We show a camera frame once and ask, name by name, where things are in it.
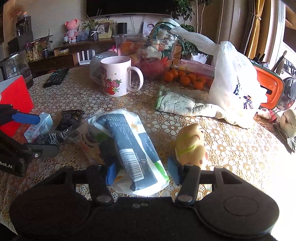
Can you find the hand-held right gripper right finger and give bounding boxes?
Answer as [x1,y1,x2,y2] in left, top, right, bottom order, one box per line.
[167,157,243,207]

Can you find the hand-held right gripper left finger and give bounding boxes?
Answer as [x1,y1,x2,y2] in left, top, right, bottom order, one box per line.
[54,162,118,206]

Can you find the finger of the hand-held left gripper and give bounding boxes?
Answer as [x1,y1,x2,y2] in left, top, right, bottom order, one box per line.
[0,131,60,158]
[0,104,41,125]

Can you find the small white box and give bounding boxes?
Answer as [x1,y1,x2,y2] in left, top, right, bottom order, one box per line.
[24,113,54,143]

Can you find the red cardboard box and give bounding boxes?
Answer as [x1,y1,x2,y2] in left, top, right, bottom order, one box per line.
[0,75,35,144]

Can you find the grey white tissue pack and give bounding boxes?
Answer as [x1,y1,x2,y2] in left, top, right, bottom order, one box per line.
[87,108,170,194]

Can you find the lace-covered round desktop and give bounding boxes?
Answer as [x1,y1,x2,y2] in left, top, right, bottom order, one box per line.
[0,66,296,232]

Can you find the dark dried fruit packet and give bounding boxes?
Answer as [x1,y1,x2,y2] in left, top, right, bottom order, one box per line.
[55,109,85,131]
[32,131,79,145]

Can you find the yellow plush toy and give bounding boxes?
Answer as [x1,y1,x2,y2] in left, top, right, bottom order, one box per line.
[175,123,208,171]

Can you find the black remote control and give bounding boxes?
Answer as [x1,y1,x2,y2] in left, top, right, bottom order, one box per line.
[43,68,70,88]

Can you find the glass snack jar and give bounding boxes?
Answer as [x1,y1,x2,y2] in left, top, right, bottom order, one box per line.
[24,45,35,62]

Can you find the wooden television cabinet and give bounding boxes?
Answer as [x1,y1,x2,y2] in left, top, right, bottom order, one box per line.
[28,38,183,72]

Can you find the small potted plant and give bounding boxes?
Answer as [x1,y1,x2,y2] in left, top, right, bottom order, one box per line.
[32,29,53,58]

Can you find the green grey cloth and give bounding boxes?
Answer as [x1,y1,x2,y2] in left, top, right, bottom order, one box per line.
[155,86,234,121]

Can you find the black side cabinet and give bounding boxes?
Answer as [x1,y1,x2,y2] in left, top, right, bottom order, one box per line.
[8,16,34,55]

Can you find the white router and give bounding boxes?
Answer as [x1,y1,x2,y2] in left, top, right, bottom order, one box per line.
[77,50,96,65]

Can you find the grey plastic bag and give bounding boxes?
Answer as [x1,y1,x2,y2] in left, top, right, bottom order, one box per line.
[89,51,118,85]

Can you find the pile of tangerines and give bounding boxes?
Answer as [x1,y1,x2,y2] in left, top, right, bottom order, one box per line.
[164,68,213,90]

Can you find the pink bear mug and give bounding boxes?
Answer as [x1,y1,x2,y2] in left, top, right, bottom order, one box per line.
[100,56,144,97]

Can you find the small blue card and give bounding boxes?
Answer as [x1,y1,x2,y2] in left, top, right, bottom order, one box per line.
[76,30,90,42]

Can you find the pink doll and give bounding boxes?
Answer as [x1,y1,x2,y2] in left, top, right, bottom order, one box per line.
[64,19,80,43]

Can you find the pink flowers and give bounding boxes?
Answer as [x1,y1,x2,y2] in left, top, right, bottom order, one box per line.
[9,9,28,22]

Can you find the pink lidded container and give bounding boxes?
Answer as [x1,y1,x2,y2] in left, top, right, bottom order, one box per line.
[178,59,216,80]

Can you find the grassy plant in dark pot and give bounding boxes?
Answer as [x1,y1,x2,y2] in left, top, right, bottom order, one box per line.
[79,9,109,42]

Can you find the white plastic bag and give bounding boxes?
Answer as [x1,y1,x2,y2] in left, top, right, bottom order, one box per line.
[171,25,267,129]

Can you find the clear plastic bowl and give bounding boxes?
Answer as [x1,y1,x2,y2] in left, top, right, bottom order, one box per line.
[112,34,180,80]

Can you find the cream ribbed object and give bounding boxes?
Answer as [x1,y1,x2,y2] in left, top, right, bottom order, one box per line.
[280,109,296,137]

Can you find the green white patterned bag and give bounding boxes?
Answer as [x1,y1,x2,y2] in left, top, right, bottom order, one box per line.
[148,18,183,67]

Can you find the floor fan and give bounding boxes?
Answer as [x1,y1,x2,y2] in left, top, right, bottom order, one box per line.
[281,77,296,109]

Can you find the white portrait photo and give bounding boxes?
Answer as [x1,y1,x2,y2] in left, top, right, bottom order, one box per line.
[143,21,156,35]

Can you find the black television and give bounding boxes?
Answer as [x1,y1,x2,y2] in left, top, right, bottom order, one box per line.
[86,0,183,18]

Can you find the tall green houseplant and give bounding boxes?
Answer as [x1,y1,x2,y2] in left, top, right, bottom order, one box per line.
[166,0,213,58]

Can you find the yellow curtain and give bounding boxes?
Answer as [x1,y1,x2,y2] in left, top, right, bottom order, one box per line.
[240,0,266,61]

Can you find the cream photo frame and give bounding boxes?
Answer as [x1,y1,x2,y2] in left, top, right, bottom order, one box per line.
[94,20,114,39]

